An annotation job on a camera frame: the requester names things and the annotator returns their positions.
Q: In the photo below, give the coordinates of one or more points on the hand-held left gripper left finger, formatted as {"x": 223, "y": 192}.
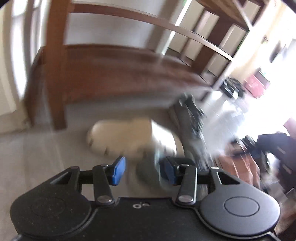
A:
{"x": 118, "y": 171}

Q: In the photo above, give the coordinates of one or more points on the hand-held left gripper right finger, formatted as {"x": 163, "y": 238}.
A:
{"x": 167, "y": 171}

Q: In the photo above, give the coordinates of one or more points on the grey lace-up sneaker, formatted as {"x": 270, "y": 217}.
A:
{"x": 192, "y": 129}
{"x": 148, "y": 173}

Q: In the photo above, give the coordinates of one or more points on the white heart print slide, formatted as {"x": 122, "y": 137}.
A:
{"x": 115, "y": 134}

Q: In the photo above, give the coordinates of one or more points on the brown wooden shoe rack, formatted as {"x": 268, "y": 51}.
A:
{"x": 115, "y": 74}

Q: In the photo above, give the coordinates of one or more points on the red box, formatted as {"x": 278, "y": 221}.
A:
{"x": 256, "y": 83}

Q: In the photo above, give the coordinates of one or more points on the dark object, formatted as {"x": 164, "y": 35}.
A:
{"x": 231, "y": 87}

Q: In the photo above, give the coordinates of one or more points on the white plain door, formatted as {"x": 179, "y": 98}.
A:
{"x": 196, "y": 34}

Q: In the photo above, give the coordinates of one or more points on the white panelled door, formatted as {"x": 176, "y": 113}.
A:
{"x": 13, "y": 58}

